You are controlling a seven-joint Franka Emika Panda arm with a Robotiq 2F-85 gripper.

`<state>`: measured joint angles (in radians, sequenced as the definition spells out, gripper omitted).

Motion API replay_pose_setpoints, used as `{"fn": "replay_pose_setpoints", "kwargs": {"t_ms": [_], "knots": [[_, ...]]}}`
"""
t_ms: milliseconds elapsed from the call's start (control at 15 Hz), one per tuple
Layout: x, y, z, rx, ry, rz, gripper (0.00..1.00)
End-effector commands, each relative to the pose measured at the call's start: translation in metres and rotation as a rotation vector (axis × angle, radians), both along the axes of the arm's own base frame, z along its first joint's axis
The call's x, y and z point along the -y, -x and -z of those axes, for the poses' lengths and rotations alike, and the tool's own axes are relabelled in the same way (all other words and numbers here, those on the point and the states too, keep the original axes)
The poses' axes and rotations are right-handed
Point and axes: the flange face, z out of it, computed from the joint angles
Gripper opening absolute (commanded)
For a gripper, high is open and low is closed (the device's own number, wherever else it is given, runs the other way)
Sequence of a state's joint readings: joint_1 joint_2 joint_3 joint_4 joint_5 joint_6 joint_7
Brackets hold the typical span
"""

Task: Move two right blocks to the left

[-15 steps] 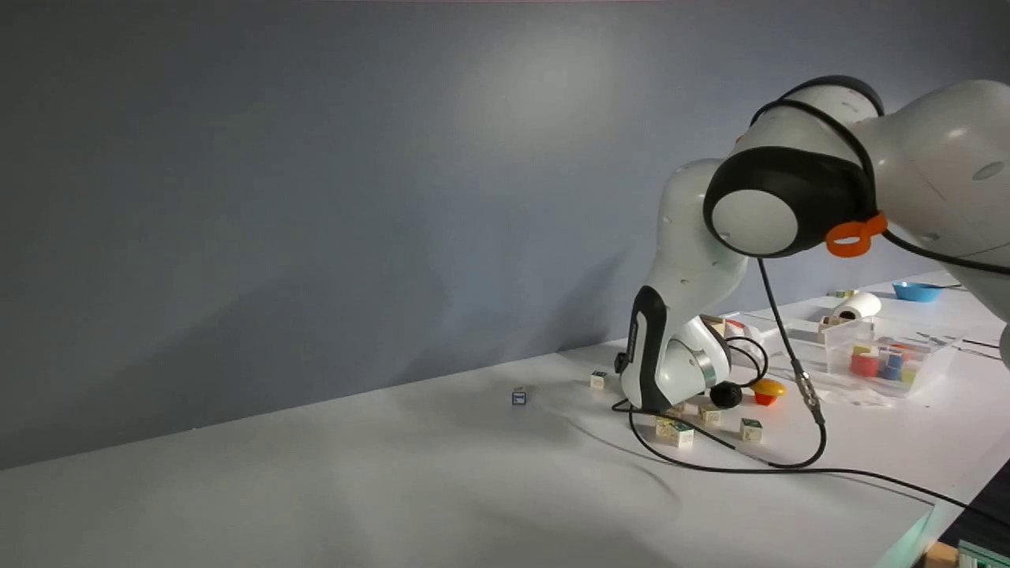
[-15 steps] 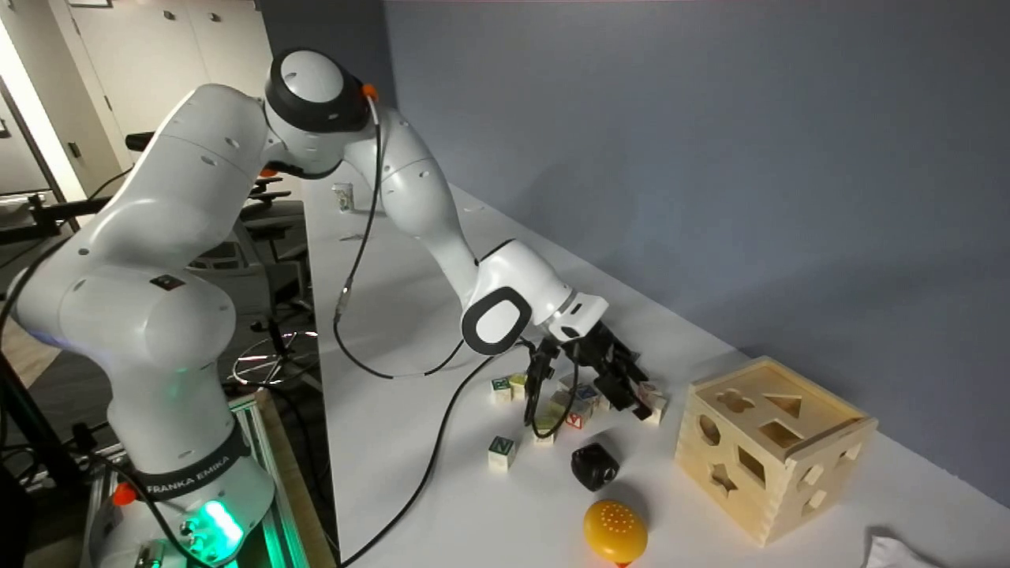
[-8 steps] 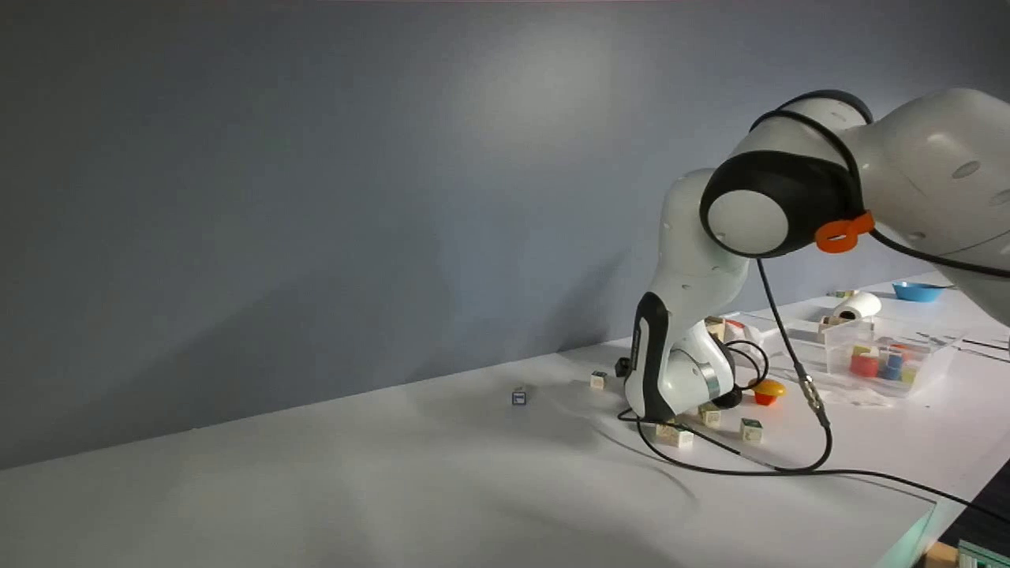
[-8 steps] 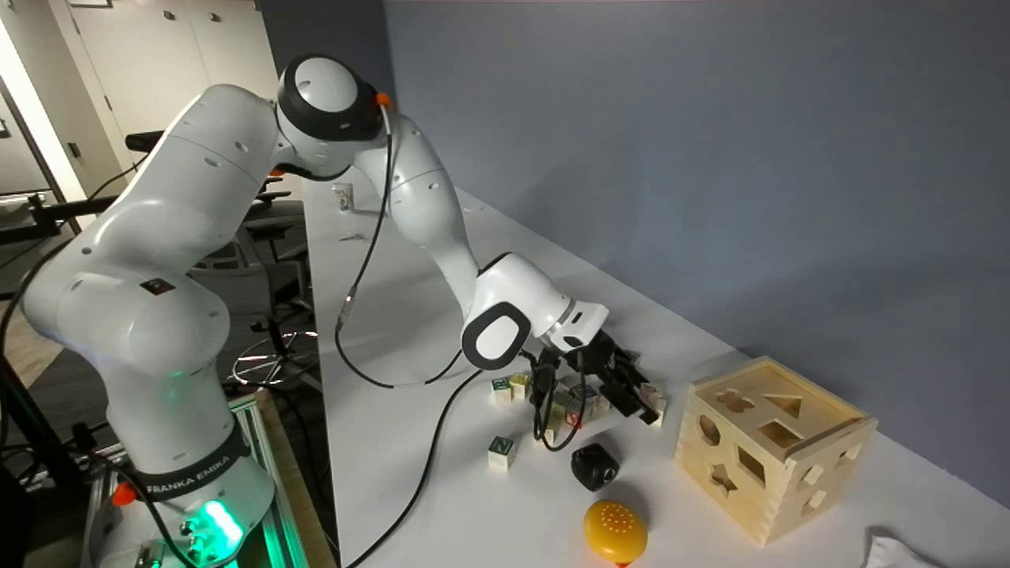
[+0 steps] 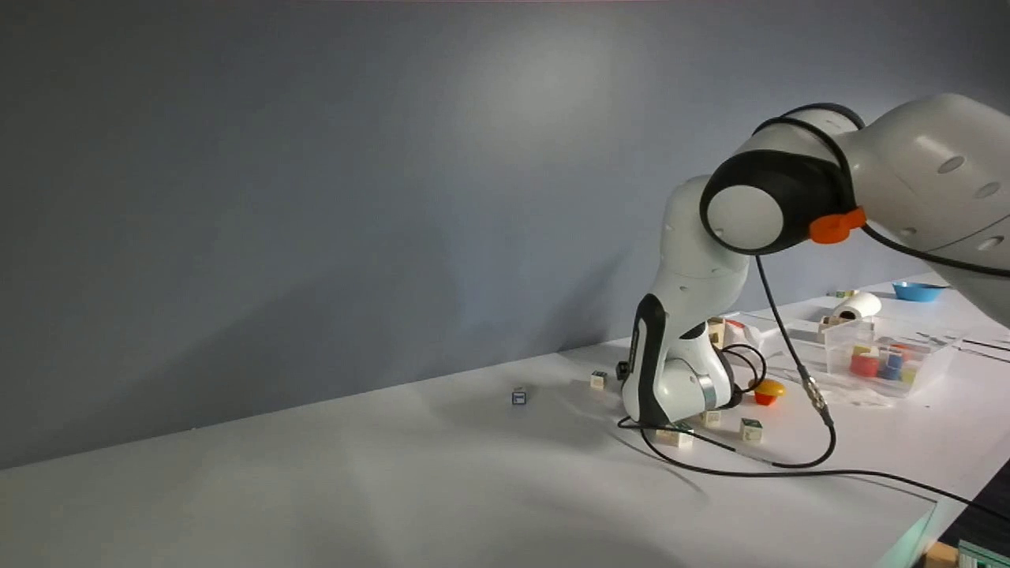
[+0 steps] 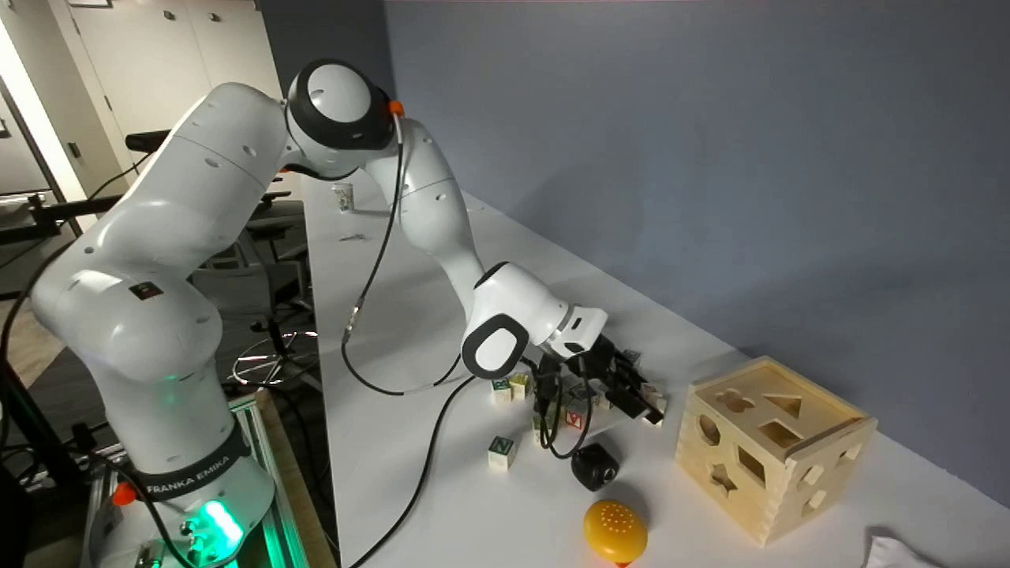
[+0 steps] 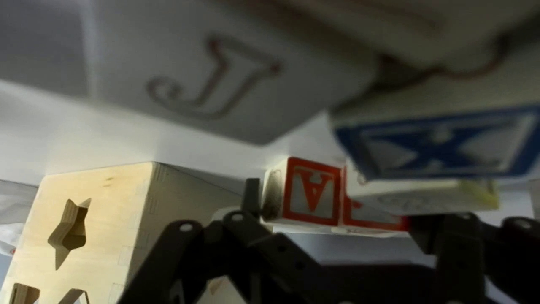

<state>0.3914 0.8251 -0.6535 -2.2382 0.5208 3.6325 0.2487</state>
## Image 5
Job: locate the letter I wooden block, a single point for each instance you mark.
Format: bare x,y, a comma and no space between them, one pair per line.
673,435

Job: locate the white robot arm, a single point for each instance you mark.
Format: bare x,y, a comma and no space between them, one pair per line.
925,168

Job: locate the small grey object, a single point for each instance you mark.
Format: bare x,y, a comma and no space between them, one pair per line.
519,395

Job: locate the yellow letter W block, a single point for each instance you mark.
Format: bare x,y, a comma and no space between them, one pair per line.
715,419

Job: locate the green letter R block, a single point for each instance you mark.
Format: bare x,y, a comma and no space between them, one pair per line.
752,430

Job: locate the orange white small object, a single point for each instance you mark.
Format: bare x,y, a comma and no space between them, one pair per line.
771,392

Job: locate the white tape roll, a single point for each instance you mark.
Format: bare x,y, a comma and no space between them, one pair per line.
856,306

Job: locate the clear plastic container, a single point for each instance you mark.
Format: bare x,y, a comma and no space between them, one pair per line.
887,365

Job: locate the blue bowl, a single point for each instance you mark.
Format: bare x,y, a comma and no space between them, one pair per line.
921,292

